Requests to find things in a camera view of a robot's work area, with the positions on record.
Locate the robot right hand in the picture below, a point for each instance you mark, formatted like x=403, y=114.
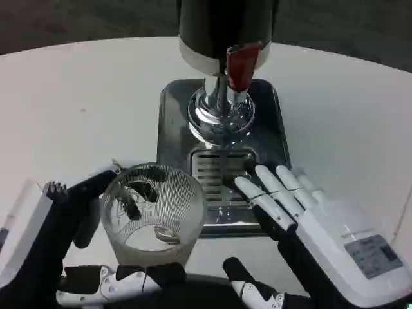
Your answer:
x=325, y=235

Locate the clear ribbed glass cup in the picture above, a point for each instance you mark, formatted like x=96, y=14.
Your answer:
x=154, y=214

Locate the steel drip tray with grid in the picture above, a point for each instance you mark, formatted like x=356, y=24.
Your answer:
x=223, y=154

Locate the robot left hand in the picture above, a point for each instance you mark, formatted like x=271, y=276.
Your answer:
x=35, y=231

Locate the black steel drink dispenser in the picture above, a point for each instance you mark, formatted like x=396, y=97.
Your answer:
x=222, y=58

